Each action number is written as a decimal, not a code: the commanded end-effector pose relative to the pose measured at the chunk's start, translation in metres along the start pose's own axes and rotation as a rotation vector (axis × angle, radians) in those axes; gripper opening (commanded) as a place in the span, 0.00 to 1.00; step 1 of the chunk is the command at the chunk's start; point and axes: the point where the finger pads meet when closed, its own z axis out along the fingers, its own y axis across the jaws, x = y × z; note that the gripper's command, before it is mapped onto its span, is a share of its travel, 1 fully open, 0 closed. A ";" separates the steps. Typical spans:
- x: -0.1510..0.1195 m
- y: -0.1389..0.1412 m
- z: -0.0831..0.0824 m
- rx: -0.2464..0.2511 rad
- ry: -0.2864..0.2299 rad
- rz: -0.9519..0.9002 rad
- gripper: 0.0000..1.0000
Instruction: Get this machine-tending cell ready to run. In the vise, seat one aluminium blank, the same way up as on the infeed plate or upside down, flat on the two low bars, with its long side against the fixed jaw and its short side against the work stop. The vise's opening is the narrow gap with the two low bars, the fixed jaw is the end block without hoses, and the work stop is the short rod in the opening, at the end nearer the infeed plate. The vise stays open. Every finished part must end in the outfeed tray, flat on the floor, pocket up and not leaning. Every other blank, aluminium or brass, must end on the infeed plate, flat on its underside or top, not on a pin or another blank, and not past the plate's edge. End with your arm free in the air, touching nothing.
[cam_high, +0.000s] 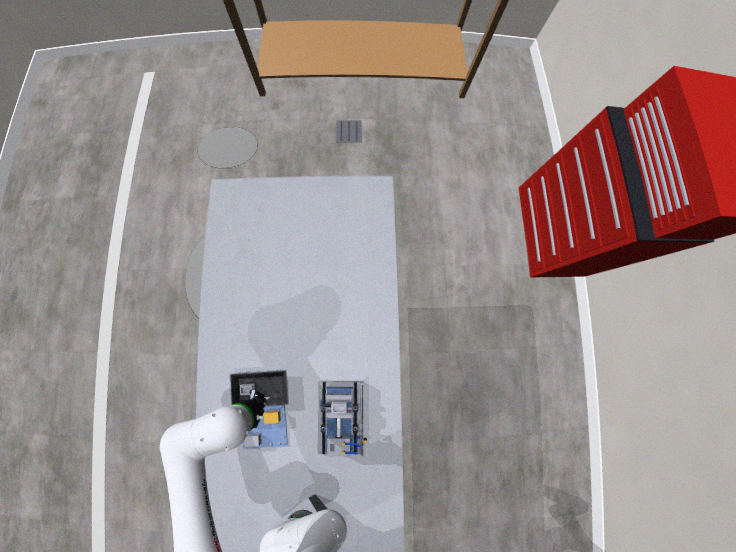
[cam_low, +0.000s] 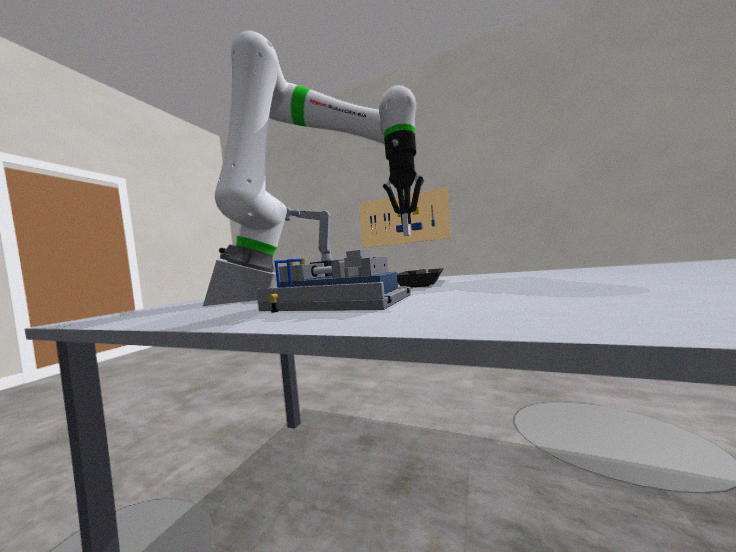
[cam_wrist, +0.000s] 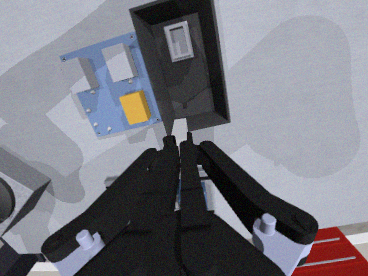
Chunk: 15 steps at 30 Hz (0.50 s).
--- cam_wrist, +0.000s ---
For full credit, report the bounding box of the yellow rectangular block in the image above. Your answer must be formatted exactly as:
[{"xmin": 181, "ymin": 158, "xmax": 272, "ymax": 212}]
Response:
[{"xmin": 119, "ymin": 90, "xmax": 151, "ymax": 125}]

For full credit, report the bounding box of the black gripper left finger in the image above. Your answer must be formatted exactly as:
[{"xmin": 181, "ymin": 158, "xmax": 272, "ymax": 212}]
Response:
[{"xmin": 41, "ymin": 119, "xmax": 180, "ymax": 276}]

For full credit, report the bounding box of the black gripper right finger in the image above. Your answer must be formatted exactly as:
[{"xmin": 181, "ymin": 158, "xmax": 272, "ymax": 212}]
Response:
[{"xmin": 178, "ymin": 118, "xmax": 319, "ymax": 276}]

